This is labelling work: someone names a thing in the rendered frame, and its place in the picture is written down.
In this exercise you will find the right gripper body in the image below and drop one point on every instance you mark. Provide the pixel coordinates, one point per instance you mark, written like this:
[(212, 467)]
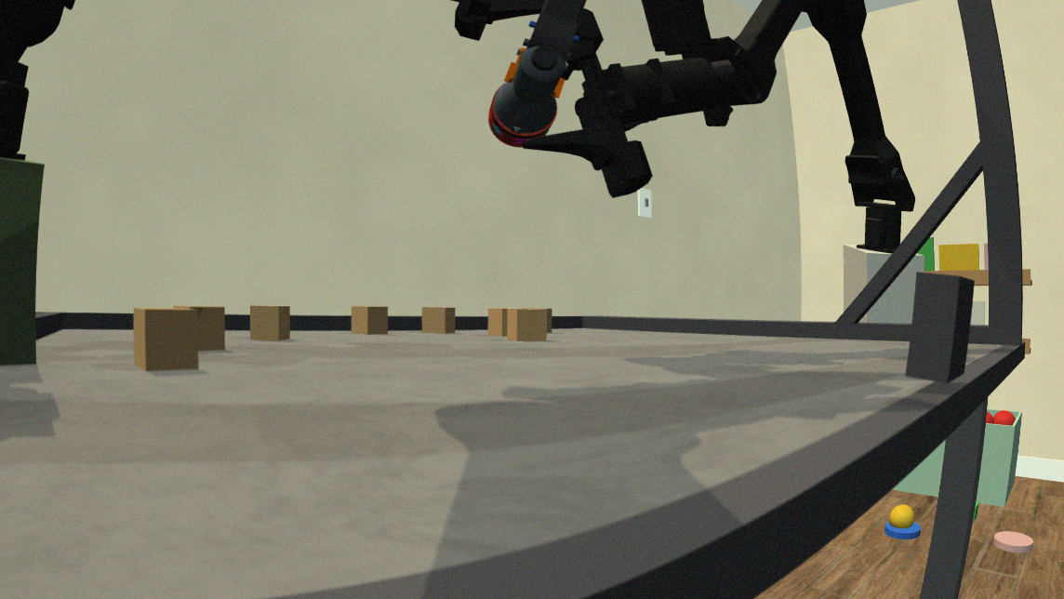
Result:
[(635, 93)]

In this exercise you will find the tan block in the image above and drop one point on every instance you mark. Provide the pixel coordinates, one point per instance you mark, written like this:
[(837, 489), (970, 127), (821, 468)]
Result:
[(369, 320), (270, 322), (527, 325), (165, 339), (439, 320), (211, 327), (497, 322), (549, 318)]

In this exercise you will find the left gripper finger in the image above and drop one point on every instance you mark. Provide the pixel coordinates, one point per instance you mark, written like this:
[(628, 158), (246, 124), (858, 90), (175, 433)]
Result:
[(506, 9)]

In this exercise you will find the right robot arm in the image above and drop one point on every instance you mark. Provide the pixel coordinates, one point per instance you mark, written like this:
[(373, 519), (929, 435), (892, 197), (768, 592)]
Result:
[(874, 165)]

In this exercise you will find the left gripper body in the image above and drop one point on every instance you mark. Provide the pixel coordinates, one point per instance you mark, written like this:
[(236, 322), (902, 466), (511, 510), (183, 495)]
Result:
[(471, 28)]

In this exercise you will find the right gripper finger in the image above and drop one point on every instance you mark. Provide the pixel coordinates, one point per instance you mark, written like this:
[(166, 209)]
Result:
[(572, 60), (579, 143)]

